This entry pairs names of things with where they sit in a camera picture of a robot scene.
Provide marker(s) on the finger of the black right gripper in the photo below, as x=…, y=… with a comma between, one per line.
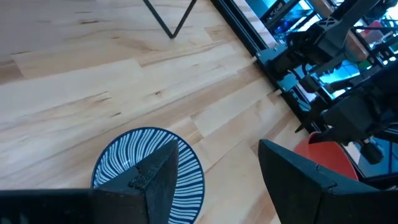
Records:
x=332, y=139
x=315, y=125

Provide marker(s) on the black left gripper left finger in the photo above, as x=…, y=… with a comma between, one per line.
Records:
x=155, y=193

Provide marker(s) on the blue white striped bowl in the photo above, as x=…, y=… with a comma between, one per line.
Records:
x=130, y=149

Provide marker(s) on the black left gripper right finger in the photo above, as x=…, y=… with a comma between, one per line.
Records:
x=298, y=193

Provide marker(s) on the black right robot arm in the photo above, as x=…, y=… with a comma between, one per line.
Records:
x=332, y=37

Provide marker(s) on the wooden shelf with black legs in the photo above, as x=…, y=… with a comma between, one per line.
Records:
x=171, y=35

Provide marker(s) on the large red bowl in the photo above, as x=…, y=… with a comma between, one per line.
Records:
x=329, y=158

